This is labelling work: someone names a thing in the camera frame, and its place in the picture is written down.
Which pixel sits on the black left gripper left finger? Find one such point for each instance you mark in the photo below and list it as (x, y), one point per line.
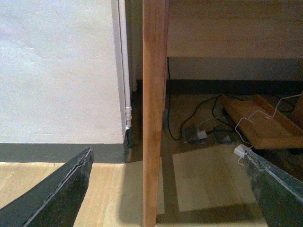
(56, 200)

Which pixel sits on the white plug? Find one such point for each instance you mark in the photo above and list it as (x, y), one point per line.
(201, 135)

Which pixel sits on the white wall conduit pipe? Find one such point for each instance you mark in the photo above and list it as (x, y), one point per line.
(125, 63)

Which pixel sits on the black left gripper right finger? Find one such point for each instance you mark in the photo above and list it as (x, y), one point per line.
(278, 194)

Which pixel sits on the grey power brick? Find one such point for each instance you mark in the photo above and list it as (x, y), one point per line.
(191, 134)

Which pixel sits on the wooden tray on floor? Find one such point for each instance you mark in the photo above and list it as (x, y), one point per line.
(262, 125)

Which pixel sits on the white charger adapter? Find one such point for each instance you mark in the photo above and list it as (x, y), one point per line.
(241, 150)

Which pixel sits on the wooden desk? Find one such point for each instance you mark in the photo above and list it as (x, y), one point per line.
(205, 28)

